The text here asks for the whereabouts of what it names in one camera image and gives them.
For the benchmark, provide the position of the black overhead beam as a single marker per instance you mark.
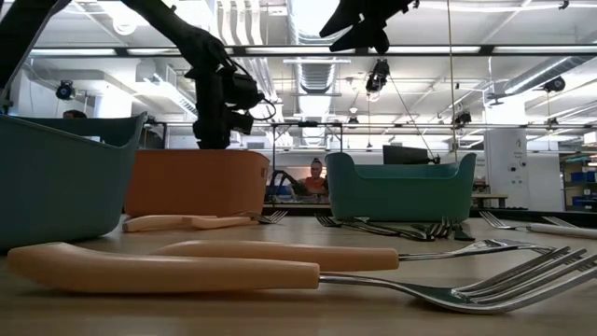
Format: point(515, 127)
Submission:
point(486, 49)

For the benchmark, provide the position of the ribbed silver air duct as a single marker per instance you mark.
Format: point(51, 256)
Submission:
point(317, 77)

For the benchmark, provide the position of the black monitor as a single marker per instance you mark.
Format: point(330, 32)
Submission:
point(403, 155)

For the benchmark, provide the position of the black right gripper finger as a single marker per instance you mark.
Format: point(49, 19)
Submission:
point(352, 39)
point(342, 18)

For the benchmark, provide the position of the shelf with blue bins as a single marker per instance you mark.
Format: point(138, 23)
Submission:
point(583, 177)

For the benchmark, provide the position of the orange plastic bin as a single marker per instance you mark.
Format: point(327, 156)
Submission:
point(196, 186)

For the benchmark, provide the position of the green plastic bin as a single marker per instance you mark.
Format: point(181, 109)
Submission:
point(396, 200)

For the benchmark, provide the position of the background black robot arm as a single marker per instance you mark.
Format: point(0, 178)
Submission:
point(280, 179)

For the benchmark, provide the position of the wooden bench table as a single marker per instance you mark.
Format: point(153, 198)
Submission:
point(490, 197)

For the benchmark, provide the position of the dark teal plastic bin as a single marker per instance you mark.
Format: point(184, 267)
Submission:
point(56, 186)

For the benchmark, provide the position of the black aluminium table frame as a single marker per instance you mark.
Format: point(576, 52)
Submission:
point(294, 211)

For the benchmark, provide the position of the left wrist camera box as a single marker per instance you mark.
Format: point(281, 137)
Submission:
point(245, 91)

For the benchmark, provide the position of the white pillar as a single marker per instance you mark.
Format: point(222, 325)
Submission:
point(506, 186)

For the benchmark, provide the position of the black metal fork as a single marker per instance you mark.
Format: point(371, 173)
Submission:
point(333, 221)
point(321, 218)
point(431, 229)
point(373, 228)

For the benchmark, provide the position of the background black frame rig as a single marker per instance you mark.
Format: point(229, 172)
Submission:
point(308, 124)

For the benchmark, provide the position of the black ceiling camera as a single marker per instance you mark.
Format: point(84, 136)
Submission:
point(555, 84)
point(65, 91)
point(462, 119)
point(379, 74)

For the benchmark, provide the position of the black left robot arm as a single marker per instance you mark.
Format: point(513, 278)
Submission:
point(186, 37)

